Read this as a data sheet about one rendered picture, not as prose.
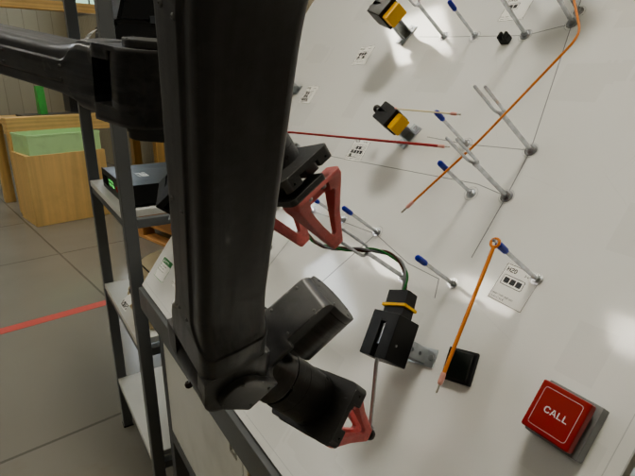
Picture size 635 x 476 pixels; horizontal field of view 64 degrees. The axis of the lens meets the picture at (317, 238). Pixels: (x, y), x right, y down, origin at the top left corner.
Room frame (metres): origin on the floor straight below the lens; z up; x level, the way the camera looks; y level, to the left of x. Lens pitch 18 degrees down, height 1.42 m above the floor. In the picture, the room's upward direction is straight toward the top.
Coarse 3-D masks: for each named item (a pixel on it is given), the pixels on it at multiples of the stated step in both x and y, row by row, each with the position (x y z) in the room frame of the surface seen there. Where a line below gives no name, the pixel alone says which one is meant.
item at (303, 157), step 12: (288, 144) 0.48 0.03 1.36; (324, 144) 0.47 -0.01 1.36; (288, 156) 0.47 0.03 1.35; (300, 156) 0.48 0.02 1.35; (312, 156) 0.46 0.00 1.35; (324, 156) 0.47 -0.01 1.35; (288, 168) 0.46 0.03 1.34; (300, 168) 0.45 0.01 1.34; (288, 180) 0.44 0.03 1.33; (300, 180) 0.45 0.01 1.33; (288, 192) 0.44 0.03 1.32
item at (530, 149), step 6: (486, 90) 0.62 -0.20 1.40; (492, 96) 0.62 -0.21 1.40; (486, 102) 0.64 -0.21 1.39; (498, 102) 0.63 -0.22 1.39; (492, 108) 0.65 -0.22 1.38; (504, 108) 0.63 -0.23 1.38; (504, 120) 0.65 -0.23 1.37; (510, 126) 0.65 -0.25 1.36; (516, 132) 0.66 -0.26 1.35; (522, 138) 0.67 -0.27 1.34; (528, 144) 0.67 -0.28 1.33; (534, 144) 0.68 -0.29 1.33; (528, 150) 0.68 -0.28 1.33; (534, 150) 0.68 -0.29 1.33
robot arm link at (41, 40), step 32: (0, 32) 0.57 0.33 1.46; (32, 32) 0.57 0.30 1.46; (0, 64) 0.57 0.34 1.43; (32, 64) 0.53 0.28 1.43; (64, 64) 0.49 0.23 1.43; (96, 64) 0.47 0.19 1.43; (128, 64) 0.44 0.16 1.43; (96, 96) 0.47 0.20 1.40; (128, 96) 0.45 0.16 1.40; (160, 96) 0.45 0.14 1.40; (160, 128) 0.45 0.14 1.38
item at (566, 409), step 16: (544, 384) 0.43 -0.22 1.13; (544, 400) 0.42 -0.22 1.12; (560, 400) 0.41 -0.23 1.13; (576, 400) 0.40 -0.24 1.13; (528, 416) 0.42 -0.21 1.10; (544, 416) 0.41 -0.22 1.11; (560, 416) 0.40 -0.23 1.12; (576, 416) 0.39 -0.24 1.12; (544, 432) 0.40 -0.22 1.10; (560, 432) 0.39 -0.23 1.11; (576, 432) 0.38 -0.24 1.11; (560, 448) 0.38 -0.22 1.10
